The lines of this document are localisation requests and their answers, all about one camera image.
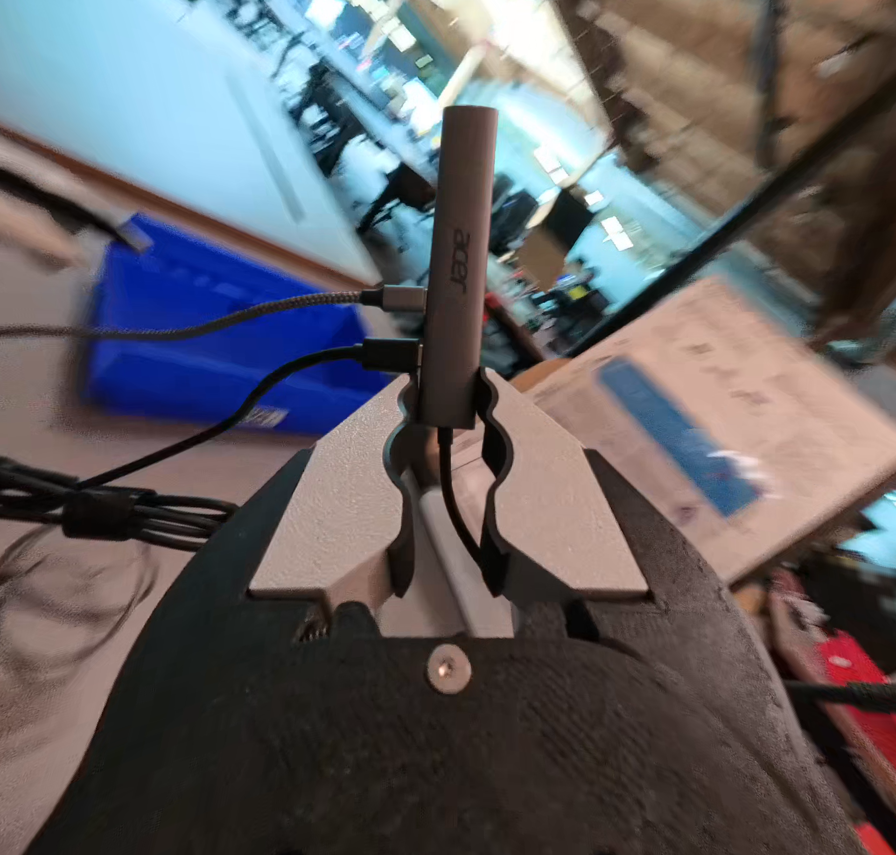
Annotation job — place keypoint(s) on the blue plastic bin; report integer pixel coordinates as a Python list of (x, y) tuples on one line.
[(210, 379)]

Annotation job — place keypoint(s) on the grey usb hub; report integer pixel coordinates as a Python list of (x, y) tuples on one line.
[(455, 204)]

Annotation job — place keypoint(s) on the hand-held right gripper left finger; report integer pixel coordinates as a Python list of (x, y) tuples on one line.
[(336, 519)]

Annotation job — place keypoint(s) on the wooden document stand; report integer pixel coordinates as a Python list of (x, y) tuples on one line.
[(537, 377)]

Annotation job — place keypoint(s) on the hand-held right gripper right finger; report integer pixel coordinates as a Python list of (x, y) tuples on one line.
[(560, 519)]

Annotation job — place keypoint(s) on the printed instruction sheets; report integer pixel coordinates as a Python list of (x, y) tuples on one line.
[(700, 379)]

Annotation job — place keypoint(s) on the black metal pole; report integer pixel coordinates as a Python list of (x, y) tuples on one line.
[(735, 223)]

